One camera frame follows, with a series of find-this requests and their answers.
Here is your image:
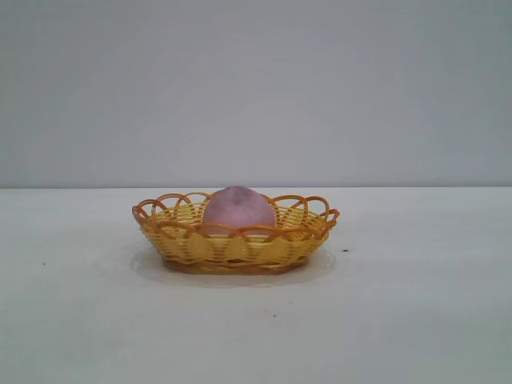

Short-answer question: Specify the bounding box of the pink peach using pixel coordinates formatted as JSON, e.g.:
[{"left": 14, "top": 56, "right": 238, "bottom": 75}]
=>
[{"left": 203, "top": 185, "right": 276, "bottom": 238}]

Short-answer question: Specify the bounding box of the yellow woven wicker basket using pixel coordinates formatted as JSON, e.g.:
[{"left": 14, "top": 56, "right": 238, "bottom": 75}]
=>
[{"left": 131, "top": 190, "right": 341, "bottom": 276}]

